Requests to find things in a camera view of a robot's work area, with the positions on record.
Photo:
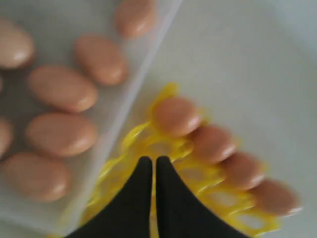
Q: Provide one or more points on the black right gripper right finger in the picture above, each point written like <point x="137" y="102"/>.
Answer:
<point x="179" y="213"/>

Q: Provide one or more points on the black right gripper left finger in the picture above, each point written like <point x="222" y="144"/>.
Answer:
<point x="128" y="214"/>

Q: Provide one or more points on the brown egg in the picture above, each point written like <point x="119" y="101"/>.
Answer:
<point x="243" y="170"/>
<point x="134" y="18"/>
<point x="63" y="88"/>
<point x="38" y="177"/>
<point x="212" y="144"/>
<point x="61" y="134"/>
<point x="177" y="116"/>
<point x="6" y="135"/>
<point x="16" y="46"/>
<point x="276" y="198"/>
<point x="101" y="58"/>

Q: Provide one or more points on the clear plastic container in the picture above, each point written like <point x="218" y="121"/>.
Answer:
<point x="54" y="25"/>

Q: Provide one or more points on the yellow plastic egg tray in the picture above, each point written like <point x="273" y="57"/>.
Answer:
<point x="208" y="184"/>

